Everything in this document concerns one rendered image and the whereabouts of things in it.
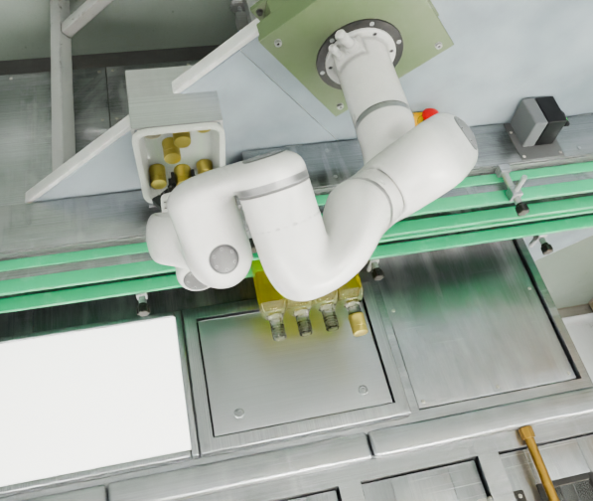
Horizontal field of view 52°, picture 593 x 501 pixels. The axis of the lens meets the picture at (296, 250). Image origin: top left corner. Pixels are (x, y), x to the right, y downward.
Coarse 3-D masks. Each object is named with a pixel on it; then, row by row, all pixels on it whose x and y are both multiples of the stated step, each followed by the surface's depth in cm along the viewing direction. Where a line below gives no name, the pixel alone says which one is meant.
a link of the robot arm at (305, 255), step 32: (288, 192) 66; (352, 192) 73; (384, 192) 75; (256, 224) 68; (288, 224) 67; (320, 224) 69; (352, 224) 70; (384, 224) 73; (288, 256) 68; (320, 256) 68; (352, 256) 69; (288, 288) 69; (320, 288) 69
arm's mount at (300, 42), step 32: (288, 0) 99; (320, 0) 95; (352, 0) 96; (384, 0) 98; (416, 0) 99; (288, 32) 99; (320, 32) 100; (416, 32) 105; (288, 64) 105; (320, 64) 106; (416, 64) 111; (320, 96) 113
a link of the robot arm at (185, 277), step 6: (180, 270) 104; (186, 270) 103; (180, 276) 104; (186, 276) 104; (192, 276) 104; (180, 282) 105; (186, 282) 105; (192, 282) 105; (198, 282) 106; (186, 288) 107; (192, 288) 106; (198, 288) 107; (204, 288) 107
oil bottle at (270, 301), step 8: (256, 264) 134; (256, 272) 133; (264, 272) 133; (256, 280) 132; (264, 280) 132; (256, 288) 133; (264, 288) 131; (272, 288) 131; (264, 296) 130; (272, 296) 130; (280, 296) 130; (264, 304) 129; (272, 304) 129; (280, 304) 130; (264, 312) 130; (272, 312) 129; (280, 312) 130
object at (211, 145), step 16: (160, 128) 112; (176, 128) 112; (192, 128) 113; (208, 128) 114; (144, 144) 123; (160, 144) 125; (192, 144) 127; (208, 144) 128; (224, 144) 119; (144, 160) 122; (160, 160) 129; (192, 160) 131; (224, 160) 122; (144, 176) 121; (144, 192) 125; (160, 192) 130
